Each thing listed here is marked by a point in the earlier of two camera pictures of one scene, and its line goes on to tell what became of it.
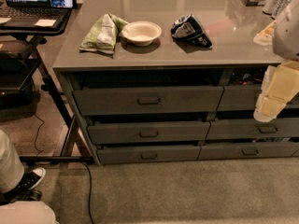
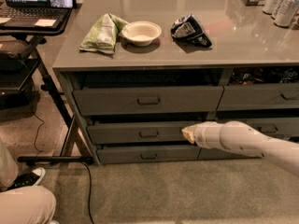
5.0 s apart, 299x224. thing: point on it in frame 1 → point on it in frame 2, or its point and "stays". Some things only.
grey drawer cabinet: (164, 73) stays
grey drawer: (243, 98) stays
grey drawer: (149, 133) stays
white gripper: (287, 35) → (202, 135)
